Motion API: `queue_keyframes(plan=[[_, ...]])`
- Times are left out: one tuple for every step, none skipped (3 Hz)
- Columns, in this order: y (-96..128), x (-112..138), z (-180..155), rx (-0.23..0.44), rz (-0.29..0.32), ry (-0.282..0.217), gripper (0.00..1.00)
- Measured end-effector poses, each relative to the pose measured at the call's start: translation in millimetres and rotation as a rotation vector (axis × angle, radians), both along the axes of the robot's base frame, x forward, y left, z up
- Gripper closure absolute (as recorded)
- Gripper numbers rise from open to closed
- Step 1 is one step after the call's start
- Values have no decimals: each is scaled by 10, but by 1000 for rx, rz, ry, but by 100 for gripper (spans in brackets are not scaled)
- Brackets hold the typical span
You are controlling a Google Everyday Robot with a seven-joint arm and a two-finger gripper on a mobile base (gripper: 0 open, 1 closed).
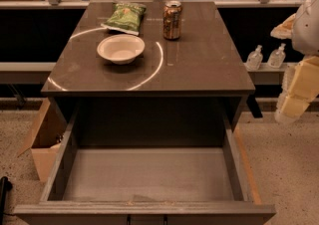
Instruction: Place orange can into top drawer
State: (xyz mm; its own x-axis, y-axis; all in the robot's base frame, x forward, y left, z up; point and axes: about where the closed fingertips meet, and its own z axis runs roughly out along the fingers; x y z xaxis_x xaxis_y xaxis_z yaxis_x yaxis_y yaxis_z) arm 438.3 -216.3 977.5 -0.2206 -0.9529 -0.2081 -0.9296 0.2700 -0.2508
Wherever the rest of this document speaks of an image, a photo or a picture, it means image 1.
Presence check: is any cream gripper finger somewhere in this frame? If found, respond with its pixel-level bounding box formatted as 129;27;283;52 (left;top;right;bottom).
275;56;319;123
270;14;296;40

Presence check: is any orange soda can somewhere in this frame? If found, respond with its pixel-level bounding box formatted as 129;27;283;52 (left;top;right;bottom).
163;1;182;40

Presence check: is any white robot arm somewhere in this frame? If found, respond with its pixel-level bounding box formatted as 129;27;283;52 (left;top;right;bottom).
270;0;319;123

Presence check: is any dark grey drawer cabinet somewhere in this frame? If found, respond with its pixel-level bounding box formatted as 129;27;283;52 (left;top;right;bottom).
42;2;254;147

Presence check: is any open grey top drawer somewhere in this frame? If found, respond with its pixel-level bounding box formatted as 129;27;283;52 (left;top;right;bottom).
15;103;275;225

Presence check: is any clear sanitizer bottle right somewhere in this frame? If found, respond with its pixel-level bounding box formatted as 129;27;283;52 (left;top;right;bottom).
267;43;285;69

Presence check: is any clear sanitizer bottle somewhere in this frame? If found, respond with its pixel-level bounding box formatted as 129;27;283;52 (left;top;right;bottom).
267;43;285;69
246;45;263;71

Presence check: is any clear sanitizer bottle left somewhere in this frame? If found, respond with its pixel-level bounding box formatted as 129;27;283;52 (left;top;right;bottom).
246;45;263;71

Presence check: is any green chip bag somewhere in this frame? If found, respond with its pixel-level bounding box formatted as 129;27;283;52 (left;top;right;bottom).
102;2;147;36

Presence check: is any white paper bowl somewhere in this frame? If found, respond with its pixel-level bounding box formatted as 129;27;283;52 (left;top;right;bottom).
97;34;145;65

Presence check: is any brown cardboard box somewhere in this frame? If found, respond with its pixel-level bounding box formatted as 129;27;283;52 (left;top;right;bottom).
17;99;67;182

